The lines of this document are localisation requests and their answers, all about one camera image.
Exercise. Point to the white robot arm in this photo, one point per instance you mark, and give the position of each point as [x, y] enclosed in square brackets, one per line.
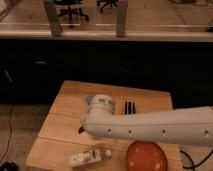
[193, 126]

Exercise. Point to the orange ceramic bowl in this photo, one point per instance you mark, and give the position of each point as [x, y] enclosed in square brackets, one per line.
[145, 156]

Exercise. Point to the blue sponge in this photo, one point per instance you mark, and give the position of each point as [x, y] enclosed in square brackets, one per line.
[89, 99]

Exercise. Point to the black rectangular object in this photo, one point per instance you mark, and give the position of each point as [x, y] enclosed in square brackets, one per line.
[130, 107]

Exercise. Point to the black office chair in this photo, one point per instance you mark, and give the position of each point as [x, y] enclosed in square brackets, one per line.
[107, 2]
[67, 10]

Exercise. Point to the grey metal post left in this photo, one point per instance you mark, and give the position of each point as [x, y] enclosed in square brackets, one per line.
[55, 27]

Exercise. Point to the grey metal post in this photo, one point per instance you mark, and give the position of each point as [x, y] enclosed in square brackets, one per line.
[55, 27]
[121, 18]

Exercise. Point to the grey metal post right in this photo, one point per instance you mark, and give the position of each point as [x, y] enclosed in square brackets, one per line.
[121, 18]

